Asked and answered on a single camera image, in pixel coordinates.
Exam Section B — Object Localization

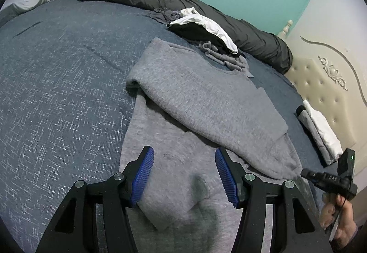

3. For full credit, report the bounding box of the grey quilted sweater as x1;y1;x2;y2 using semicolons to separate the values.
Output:
120;38;301;252

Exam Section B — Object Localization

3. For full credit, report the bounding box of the folded white grey clothes stack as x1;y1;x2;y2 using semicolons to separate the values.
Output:
295;100;343;165

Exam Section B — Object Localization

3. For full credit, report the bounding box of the person's right hand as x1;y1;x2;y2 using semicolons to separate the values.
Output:
319;193;358;249

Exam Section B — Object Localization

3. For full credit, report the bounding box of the grey knit garment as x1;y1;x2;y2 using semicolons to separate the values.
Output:
197;41;254;78

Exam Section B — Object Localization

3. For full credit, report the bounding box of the cream tufted headboard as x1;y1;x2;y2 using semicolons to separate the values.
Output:
276;19;367;162

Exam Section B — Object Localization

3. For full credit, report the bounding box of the blue patterned bed sheet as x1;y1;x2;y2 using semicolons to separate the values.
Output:
1;0;336;252

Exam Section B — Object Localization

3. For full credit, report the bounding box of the white black garment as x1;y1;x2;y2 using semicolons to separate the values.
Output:
167;7;239;58

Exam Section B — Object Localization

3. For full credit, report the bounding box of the dark grey crumpled garment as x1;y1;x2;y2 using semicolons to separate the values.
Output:
147;7;182;25

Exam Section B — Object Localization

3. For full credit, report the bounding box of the dark grey rolled duvet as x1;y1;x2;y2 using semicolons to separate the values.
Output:
81;0;293;74

